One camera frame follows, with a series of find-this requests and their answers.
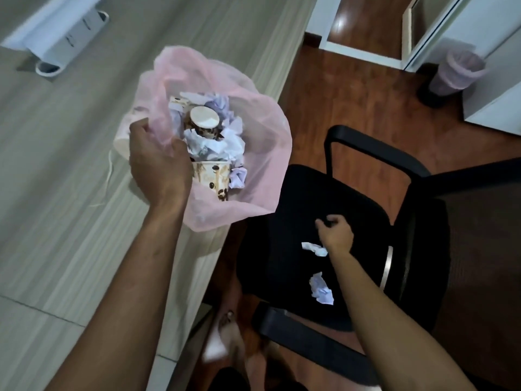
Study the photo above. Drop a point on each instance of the person's right hand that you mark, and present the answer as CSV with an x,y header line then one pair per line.
x,y
338,238

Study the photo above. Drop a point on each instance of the person's left hand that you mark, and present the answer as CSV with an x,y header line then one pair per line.
x,y
160,175

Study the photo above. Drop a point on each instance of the person's left thumb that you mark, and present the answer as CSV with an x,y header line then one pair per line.
x,y
182,152

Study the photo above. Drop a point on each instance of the person's right fingers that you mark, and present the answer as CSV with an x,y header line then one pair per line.
x,y
327,220

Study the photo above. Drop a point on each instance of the pink plastic trash bag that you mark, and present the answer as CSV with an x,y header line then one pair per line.
x,y
260,158

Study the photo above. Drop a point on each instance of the person's left forearm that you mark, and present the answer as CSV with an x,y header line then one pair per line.
x,y
122,301

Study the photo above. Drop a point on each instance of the person's right forearm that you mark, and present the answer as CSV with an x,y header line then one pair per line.
x,y
386,329

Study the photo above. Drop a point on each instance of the small crumpled white paper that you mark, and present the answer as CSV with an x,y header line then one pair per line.
x,y
314,248

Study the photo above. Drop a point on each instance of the black office chair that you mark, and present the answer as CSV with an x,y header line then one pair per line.
x,y
293,223

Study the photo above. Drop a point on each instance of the upturned coffee-bean print paper cup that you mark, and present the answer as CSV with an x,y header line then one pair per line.
x,y
203,120

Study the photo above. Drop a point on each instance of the pile of crumpled white papers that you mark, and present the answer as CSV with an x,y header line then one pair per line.
x,y
228,144

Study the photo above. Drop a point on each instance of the crushed coffee-bean print paper cup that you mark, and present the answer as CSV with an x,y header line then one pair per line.
x,y
178,104

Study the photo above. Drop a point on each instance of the large crumpled white paper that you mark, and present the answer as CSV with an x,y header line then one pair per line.
x,y
321,289

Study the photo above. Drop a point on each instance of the black trash bin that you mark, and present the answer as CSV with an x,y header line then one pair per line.
x,y
431,95

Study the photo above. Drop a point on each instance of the person's dark shorts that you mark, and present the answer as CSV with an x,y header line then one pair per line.
x,y
260,378

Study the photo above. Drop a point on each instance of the white desk power socket box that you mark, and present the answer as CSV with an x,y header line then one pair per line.
x,y
61,30

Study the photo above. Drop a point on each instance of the white wardrobe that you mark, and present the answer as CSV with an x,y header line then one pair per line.
x,y
492,56

